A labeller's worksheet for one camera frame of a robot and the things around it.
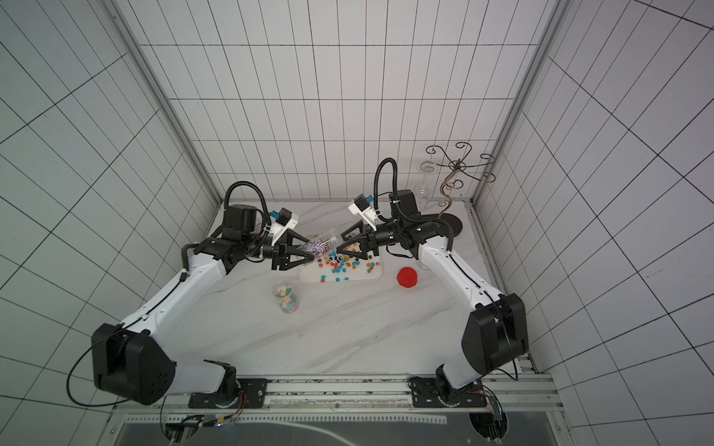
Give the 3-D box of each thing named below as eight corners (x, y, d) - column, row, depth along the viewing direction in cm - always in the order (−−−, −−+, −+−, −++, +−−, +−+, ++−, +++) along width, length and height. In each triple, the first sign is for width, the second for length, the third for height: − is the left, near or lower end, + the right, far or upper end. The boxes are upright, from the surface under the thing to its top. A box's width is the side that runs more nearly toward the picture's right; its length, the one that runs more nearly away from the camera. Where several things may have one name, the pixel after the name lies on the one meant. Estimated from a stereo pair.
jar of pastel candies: (276, 313, 88) (269, 302, 81) (280, 293, 92) (274, 281, 86) (298, 313, 88) (293, 302, 81) (301, 293, 92) (296, 281, 86)
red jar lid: (398, 287, 96) (398, 284, 94) (396, 270, 100) (397, 267, 98) (417, 287, 96) (418, 284, 94) (414, 270, 100) (416, 267, 98)
